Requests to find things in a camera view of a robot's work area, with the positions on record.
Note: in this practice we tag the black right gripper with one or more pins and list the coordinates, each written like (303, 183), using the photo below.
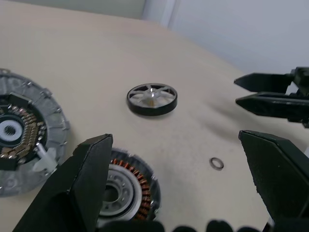
(301, 81)

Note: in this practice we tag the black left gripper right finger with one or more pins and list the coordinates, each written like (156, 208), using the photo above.
(280, 174)

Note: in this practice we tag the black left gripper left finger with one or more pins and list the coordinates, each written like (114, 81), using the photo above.
(79, 183)

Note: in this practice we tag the grey motor housing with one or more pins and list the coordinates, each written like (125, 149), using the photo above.
(55, 120)

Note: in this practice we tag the copper wound motor stator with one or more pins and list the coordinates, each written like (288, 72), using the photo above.
(135, 183)

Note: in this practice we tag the black spoked wheel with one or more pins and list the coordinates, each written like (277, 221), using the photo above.
(136, 106)

